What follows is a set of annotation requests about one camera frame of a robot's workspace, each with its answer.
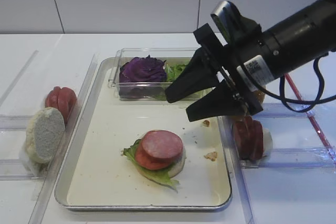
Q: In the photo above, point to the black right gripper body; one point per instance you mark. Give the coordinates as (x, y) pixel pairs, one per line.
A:
(223, 65)

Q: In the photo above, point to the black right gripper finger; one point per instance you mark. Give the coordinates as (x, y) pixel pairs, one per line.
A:
(219, 102)
(198, 75)

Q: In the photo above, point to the pink meat patty slice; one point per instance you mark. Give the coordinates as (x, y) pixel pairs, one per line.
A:
(162, 144)

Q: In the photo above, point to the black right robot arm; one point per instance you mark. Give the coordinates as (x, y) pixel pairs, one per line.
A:
(251, 58)

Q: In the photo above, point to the green lettuce in container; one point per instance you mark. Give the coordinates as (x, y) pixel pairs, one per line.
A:
(172, 73)

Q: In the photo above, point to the dark red meat patties stack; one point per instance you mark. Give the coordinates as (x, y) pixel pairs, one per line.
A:
(248, 137)

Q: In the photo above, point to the tomato slice on tray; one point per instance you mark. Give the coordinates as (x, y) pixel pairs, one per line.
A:
(148, 162)

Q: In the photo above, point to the lettuce leaf on tray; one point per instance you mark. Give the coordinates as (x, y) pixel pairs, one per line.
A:
(164, 176)

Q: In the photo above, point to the red tomato slices stack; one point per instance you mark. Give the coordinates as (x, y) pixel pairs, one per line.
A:
(63, 99)

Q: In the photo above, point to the purple cabbage leaf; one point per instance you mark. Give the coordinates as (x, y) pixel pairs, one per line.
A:
(143, 70)

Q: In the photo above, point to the clear plastic salad container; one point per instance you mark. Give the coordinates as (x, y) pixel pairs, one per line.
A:
(145, 90)

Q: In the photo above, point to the bun bottom on tray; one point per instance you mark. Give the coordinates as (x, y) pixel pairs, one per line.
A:
(159, 156)

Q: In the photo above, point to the clear right lower track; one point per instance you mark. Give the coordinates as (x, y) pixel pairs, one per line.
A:
(317, 157)

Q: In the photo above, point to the red thin rod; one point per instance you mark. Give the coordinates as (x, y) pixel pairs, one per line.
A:
(313, 121)

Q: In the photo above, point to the metal baking tray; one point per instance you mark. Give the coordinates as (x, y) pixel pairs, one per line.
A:
(95, 176)

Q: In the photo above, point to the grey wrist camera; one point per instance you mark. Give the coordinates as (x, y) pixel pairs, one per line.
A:
(226, 17)

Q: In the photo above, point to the clear right rack rail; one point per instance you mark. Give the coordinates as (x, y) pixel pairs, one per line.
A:
(234, 167)

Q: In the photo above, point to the clear rack rail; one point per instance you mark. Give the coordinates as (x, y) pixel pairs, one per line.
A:
(234, 167)
(56, 163)

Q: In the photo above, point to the clear left rack rail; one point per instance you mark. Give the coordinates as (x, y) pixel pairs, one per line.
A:
(56, 163)

